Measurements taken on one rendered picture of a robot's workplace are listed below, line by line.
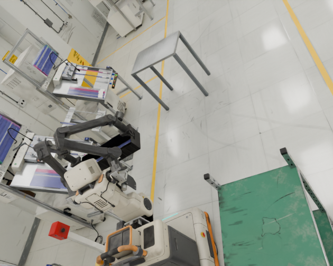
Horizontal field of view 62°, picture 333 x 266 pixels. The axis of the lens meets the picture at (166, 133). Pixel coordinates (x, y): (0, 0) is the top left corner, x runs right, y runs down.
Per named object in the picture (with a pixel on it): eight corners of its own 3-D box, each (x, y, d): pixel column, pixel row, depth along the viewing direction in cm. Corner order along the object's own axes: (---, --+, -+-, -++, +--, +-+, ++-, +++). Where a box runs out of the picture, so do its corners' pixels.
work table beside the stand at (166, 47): (208, 95, 369) (173, 53, 322) (166, 111, 409) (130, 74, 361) (210, 73, 395) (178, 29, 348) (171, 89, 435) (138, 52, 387)
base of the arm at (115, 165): (108, 176, 188) (120, 169, 184) (103, 165, 190) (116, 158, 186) (115, 174, 196) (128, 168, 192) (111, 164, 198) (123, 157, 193)
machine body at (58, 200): (115, 175, 396) (82, 153, 359) (106, 222, 350) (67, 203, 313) (85, 187, 426) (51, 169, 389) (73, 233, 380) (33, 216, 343)
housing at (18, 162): (37, 140, 337) (34, 132, 327) (21, 174, 305) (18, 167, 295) (30, 139, 337) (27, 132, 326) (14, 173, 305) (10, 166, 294)
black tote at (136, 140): (89, 178, 238) (79, 173, 232) (91, 162, 250) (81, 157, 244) (140, 149, 217) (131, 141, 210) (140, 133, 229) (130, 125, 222)
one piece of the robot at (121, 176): (126, 181, 188) (115, 171, 183) (121, 183, 190) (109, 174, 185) (128, 170, 196) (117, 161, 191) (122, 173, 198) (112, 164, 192)
